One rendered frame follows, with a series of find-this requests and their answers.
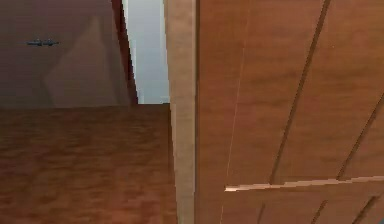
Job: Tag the brown wooden cupboard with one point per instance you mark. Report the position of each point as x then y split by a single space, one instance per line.
283 100

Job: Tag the brown wooden room door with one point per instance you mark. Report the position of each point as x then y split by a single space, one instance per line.
66 66

